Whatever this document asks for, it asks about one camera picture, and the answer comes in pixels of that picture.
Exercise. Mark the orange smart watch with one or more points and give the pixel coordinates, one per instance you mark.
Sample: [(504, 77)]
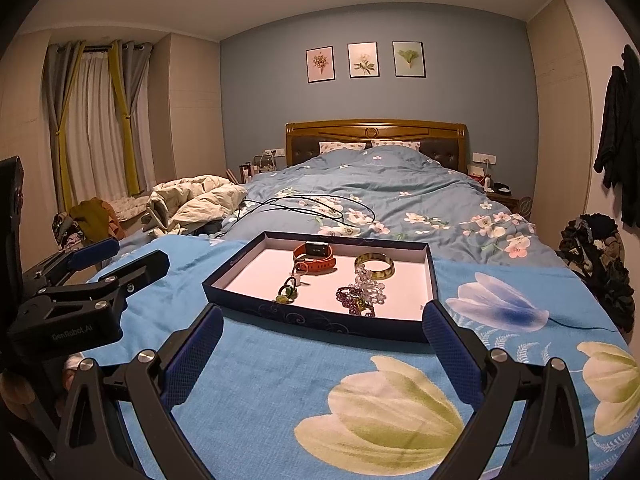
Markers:
[(320, 265)]

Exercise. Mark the gold bangle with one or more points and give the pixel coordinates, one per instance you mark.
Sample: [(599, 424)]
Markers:
[(374, 276)]

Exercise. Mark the beige down jacket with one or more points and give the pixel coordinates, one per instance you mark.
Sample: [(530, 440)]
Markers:
[(200, 200)]

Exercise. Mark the blue floral duvet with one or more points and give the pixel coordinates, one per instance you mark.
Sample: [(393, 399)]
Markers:
[(400, 195)]

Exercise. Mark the wooden bedside table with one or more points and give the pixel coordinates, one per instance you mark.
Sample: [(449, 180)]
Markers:
[(500, 195)]

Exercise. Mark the floral pillow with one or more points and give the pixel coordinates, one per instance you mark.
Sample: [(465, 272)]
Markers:
[(395, 144), (342, 147)]

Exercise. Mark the white wall sockets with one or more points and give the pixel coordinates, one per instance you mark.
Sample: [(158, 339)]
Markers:
[(484, 158)]

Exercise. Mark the person's left hand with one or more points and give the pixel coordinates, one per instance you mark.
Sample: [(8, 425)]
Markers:
[(15, 392)]

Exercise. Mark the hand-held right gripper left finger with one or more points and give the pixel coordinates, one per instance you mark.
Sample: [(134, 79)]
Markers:
[(195, 355)]

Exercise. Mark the dark blue box tray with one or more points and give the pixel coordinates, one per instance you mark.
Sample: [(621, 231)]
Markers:
[(260, 270)]

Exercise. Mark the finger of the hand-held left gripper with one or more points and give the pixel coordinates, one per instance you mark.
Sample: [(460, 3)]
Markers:
[(90, 255), (135, 272)]

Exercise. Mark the grey and yellow curtain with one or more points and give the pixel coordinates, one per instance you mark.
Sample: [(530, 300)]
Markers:
[(131, 110), (62, 110)]

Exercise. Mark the white sheer curtain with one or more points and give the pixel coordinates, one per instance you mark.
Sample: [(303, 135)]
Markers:
[(97, 125)]

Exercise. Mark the patterned clothes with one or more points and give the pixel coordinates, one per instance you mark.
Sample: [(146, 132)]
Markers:
[(62, 227)]

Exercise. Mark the black curtain rod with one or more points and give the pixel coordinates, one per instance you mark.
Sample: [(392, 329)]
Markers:
[(97, 49)]

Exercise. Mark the cluttered bedside table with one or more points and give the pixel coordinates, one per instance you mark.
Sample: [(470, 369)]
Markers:
[(255, 170)]

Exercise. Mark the framed green plant picture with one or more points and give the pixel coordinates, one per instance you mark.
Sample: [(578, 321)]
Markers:
[(409, 59)]

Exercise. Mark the hanging dark clothes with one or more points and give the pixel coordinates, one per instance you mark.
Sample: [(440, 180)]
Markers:
[(615, 125)]

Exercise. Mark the framed white flower picture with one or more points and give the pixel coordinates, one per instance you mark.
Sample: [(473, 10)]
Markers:
[(363, 60)]

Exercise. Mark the pile of dark clothes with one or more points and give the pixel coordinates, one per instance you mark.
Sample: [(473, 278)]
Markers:
[(600, 270)]

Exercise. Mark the framed pink flower picture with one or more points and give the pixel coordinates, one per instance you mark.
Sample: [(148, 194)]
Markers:
[(320, 64)]

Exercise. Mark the white quilted cushion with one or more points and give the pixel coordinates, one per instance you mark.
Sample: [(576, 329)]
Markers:
[(127, 207)]

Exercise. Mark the olive brown garment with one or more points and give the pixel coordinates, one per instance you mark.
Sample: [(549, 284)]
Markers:
[(95, 217)]

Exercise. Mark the dark blue garment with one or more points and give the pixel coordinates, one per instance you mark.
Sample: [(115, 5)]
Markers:
[(210, 228)]

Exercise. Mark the beige wardrobe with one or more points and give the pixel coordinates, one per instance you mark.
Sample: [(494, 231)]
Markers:
[(560, 110)]

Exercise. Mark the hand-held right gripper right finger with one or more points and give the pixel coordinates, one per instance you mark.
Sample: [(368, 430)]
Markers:
[(450, 355)]

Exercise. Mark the blue tulip blanket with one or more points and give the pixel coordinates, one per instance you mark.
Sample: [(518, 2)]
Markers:
[(300, 360)]

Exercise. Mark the wooden bed headboard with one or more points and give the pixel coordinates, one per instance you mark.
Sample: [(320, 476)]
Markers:
[(375, 132)]

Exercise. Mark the round decorative ornament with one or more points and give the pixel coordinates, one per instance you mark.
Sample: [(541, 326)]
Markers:
[(525, 205)]

